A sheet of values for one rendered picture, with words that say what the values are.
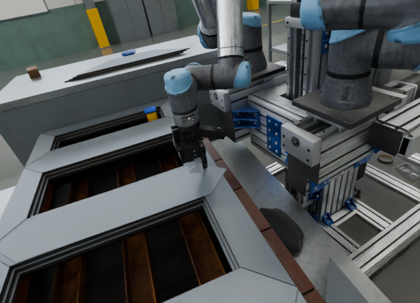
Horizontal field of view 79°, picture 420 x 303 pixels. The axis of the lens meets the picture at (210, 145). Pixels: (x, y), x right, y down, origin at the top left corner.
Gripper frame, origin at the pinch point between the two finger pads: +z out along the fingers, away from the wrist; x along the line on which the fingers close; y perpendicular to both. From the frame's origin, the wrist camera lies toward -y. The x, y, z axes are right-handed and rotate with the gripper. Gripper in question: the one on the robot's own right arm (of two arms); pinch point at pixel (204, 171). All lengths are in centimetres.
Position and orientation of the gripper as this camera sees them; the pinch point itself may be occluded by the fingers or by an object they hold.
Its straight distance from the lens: 87.9
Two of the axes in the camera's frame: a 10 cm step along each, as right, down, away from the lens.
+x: 3.4, 4.8, -8.1
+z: 1.5, 8.2, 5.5
